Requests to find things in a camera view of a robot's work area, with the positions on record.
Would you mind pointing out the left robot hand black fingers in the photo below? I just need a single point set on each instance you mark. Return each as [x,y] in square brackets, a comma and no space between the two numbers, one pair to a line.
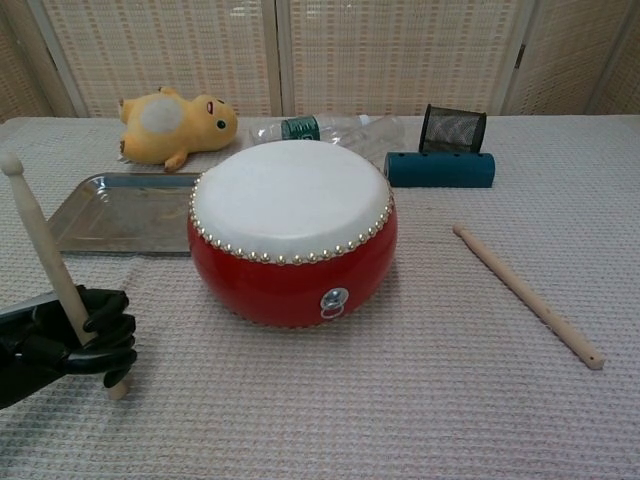
[35,345]

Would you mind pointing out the woven beige table cloth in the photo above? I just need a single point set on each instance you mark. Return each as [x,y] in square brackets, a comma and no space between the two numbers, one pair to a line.
[320,400]

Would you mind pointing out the red drum with white skin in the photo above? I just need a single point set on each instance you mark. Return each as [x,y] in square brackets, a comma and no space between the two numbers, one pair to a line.
[290,200]

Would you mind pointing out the wooden drumstick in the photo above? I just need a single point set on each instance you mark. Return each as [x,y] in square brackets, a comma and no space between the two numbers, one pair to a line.
[45,240]
[525,295]

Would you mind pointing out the yellow plush toy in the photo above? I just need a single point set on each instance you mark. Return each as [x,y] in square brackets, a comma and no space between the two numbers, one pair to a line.
[195,130]

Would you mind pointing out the woven folding screen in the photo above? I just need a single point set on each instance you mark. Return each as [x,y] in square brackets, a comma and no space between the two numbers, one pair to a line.
[380,55]

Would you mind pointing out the stainless steel tray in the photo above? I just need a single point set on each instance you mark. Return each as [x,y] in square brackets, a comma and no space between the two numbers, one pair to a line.
[125,215]

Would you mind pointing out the clear bottle with green label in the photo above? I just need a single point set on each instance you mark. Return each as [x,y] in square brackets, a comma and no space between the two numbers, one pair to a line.
[300,128]

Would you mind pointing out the black mesh pen holder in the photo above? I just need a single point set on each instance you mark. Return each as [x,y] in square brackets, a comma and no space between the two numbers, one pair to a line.
[450,127]

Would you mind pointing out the teal block with holes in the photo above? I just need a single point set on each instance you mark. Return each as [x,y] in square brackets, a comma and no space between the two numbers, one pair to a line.
[440,171]

